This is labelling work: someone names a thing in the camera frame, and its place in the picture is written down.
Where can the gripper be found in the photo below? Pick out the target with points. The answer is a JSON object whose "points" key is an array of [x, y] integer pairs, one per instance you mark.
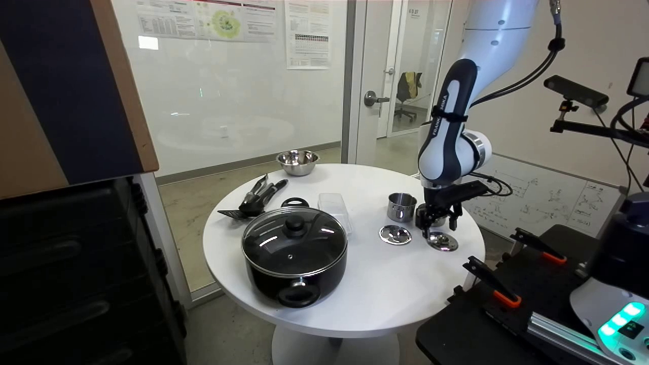
{"points": [[439, 196]]}

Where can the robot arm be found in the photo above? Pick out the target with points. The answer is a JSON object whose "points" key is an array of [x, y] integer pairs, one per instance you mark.
{"points": [[476, 61]]}

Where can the small steel lid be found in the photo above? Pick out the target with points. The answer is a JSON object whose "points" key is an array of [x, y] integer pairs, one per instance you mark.
{"points": [[443, 242], [395, 234]]}

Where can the small steel pot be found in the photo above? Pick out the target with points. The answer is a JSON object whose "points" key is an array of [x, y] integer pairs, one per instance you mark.
{"points": [[401, 208]]}

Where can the large black pot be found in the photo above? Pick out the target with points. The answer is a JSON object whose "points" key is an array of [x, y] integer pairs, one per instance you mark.
{"points": [[299, 284]]}

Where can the glass pot lid black knob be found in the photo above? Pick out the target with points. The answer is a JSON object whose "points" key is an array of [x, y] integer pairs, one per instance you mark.
{"points": [[284, 248]]}

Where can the black clamp orange tip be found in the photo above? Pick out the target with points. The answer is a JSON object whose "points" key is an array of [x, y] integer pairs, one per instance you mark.
{"points": [[494, 284], [540, 247]]}

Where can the clear plastic container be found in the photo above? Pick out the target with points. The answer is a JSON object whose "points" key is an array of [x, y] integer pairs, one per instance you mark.
{"points": [[334, 205]]}

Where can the whiteboard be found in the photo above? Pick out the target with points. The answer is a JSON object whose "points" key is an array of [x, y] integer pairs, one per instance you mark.
{"points": [[547, 203]]}

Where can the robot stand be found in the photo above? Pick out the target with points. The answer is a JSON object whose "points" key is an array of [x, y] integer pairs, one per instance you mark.
{"points": [[512, 304]]}

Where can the office chair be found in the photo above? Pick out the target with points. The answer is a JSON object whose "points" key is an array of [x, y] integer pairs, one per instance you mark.
{"points": [[408, 91]]}

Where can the glass door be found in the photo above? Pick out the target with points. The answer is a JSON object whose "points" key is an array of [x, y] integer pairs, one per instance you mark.
{"points": [[400, 81]]}

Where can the steel bowl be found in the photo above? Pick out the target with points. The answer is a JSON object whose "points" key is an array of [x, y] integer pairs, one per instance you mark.
{"points": [[297, 162]]}

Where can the black kitchen spoon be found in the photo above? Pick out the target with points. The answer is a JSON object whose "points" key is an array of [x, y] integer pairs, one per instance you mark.
{"points": [[263, 195]]}

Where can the black slotted spatula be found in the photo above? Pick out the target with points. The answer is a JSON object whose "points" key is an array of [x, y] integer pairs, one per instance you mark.
{"points": [[242, 207]]}

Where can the small poster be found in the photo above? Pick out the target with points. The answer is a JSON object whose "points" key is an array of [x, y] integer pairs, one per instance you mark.
{"points": [[308, 35]]}

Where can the monitor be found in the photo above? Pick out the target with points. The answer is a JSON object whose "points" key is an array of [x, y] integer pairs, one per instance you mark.
{"points": [[640, 77]]}

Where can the large poster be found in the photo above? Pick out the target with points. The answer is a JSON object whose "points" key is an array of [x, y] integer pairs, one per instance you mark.
{"points": [[208, 19]]}

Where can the black cabinet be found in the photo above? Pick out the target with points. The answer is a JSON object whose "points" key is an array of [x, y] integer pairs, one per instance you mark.
{"points": [[81, 274]]}

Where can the brown and blue board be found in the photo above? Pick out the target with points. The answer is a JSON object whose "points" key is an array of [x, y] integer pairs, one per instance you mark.
{"points": [[66, 91]]}

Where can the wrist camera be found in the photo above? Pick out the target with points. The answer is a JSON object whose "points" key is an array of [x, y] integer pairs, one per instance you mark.
{"points": [[469, 190]]}

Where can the camera on mount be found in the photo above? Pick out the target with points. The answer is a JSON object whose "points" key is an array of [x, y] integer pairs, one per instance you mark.
{"points": [[575, 92]]}

